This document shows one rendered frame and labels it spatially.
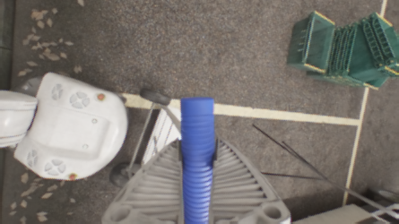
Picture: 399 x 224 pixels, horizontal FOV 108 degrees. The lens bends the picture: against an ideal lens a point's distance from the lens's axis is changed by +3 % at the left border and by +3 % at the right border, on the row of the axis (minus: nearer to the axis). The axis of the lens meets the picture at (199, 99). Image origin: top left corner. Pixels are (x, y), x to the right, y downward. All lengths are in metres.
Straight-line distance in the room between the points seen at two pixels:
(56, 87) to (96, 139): 0.37
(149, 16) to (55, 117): 0.98
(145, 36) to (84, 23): 0.42
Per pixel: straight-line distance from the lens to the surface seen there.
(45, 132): 1.21
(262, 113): 1.94
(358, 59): 2.29
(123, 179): 1.31
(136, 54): 1.37
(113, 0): 1.50
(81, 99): 1.04
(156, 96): 1.11
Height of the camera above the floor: 1.35
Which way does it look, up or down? 68 degrees down
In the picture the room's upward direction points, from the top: 105 degrees clockwise
